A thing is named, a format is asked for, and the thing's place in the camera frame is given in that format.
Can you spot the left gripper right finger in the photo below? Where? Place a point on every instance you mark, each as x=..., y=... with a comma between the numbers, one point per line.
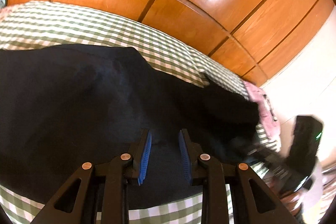
x=230, y=191

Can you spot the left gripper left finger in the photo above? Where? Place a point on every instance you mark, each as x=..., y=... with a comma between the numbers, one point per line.
x=99, y=188

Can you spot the black pants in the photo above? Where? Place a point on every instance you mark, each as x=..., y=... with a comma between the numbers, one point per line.
x=65, y=105

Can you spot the person's right hand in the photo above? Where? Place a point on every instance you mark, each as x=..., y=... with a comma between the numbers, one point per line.
x=306, y=200

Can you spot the pink cloth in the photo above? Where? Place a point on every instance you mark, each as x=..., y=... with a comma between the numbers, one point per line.
x=268, y=119

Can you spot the green checkered bed sheet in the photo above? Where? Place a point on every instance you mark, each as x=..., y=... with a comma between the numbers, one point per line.
x=38, y=24

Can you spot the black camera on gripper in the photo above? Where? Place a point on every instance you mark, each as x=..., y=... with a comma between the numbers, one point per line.
x=307, y=136

